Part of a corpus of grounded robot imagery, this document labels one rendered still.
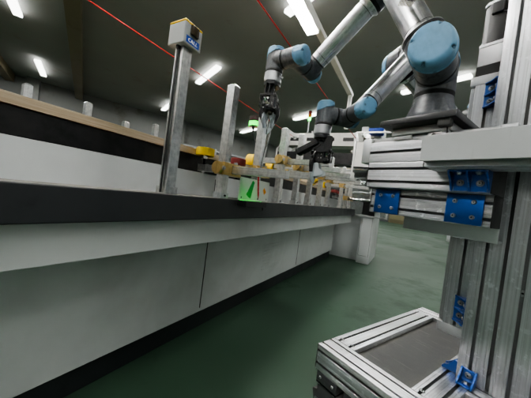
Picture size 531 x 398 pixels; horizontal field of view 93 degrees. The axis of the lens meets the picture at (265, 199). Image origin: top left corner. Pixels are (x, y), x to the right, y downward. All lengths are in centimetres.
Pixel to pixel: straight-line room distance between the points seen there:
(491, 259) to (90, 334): 131
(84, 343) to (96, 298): 14
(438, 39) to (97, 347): 141
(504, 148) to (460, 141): 9
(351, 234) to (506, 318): 286
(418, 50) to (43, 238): 104
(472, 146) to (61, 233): 97
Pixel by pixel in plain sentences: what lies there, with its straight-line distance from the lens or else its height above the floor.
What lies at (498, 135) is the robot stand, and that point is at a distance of 77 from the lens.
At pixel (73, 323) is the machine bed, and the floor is 26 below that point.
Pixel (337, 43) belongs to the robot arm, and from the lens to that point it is 125.
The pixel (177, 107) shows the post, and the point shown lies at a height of 97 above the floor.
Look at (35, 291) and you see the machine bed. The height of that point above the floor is 39.
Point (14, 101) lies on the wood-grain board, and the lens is 89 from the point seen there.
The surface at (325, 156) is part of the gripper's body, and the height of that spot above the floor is 93.
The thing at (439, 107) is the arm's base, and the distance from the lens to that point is 100.
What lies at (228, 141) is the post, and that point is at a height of 92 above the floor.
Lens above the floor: 73
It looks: 1 degrees down
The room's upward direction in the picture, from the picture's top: 7 degrees clockwise
